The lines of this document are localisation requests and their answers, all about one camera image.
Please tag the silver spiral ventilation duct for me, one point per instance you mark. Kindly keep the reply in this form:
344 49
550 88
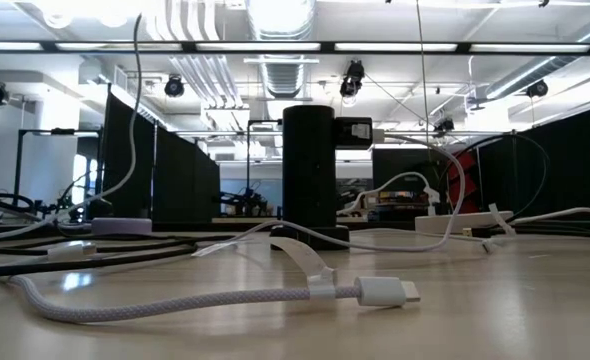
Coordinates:
282 75

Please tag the black stand frame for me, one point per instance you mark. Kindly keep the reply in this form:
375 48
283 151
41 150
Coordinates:
248 160
57 131

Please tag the white power strip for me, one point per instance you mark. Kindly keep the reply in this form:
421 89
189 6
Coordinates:
465 222

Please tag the background black robot arm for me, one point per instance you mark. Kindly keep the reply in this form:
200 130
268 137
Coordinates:
245 202

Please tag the white LED strip light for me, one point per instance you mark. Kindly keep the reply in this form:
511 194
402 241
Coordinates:
395 47
100 46
525 47
260 46
5 46

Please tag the electronics with green light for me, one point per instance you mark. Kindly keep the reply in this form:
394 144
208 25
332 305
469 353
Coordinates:
67 206

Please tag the black USB wall charger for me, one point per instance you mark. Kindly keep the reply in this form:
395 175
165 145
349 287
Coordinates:
345 135

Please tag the lavender round charger puck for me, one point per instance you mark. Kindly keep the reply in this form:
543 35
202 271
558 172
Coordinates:
122 226

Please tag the black power tower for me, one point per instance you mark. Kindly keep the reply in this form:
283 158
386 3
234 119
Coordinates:
307 170

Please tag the black monitor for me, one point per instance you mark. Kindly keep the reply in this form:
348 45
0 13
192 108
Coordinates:
400 165

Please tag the black curtain partition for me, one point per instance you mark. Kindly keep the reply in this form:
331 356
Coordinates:
570 165
145 165
187 180

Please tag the red tool cabinet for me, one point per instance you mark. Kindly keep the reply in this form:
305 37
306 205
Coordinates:
462 175

